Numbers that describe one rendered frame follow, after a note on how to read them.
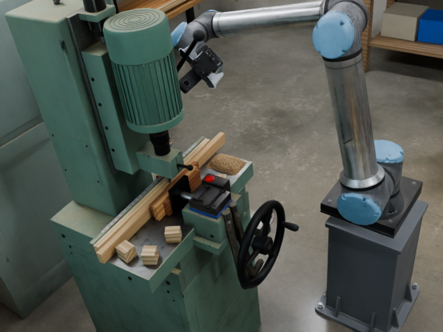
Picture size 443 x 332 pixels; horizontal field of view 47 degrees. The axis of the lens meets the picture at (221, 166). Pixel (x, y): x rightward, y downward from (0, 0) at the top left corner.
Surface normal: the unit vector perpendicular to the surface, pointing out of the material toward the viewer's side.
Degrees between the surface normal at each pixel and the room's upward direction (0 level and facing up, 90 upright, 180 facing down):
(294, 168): 0
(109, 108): 90
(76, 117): 90
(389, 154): 4
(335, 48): 84
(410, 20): 90
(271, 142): 0
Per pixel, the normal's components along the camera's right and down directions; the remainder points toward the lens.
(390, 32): -0.61, 0.53
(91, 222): -0.11, -0.79
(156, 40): 0.63, 0.41
